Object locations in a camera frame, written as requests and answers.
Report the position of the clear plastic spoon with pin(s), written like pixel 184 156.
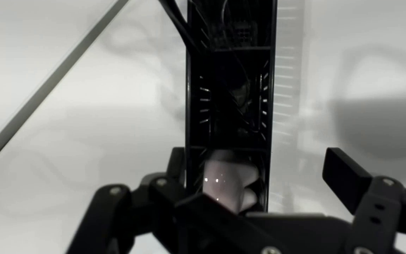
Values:
pixel 229 180

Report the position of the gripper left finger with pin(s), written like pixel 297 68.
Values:
pixel 113 211

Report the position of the black cutlery holder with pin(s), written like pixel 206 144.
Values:
pixel 229 88

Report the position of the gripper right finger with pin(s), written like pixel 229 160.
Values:
pixel 375 208

